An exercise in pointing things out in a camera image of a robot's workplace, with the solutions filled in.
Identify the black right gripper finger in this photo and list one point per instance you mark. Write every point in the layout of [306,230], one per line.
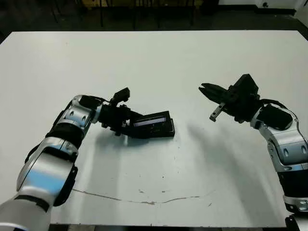
[213,96]
[215,88]

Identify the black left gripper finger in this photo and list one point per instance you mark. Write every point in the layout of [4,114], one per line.
[133,115]
[128,131]

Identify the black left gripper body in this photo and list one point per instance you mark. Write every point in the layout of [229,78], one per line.
[113,115]

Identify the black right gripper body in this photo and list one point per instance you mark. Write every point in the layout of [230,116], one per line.
[240,108]

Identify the black printed box lid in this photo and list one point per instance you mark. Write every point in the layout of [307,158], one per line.
[156,125]

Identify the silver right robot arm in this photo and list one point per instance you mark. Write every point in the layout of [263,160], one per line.
[286,144]

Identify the black box with white insert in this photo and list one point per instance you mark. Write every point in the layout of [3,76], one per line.
[173,132]

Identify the black metal table leg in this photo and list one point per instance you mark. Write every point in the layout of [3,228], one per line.
[102,19]

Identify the yellow wooden cabinet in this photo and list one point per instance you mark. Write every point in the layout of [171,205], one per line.
[96,3]

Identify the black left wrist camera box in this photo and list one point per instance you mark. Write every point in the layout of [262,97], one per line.
[121,95]

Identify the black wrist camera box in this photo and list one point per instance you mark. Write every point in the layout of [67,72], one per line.
[246,85]
[121,95]

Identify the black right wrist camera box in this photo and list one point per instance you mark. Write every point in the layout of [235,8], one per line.
[246,85]

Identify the black round wall socket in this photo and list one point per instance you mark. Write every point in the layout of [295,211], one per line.
[265,4]

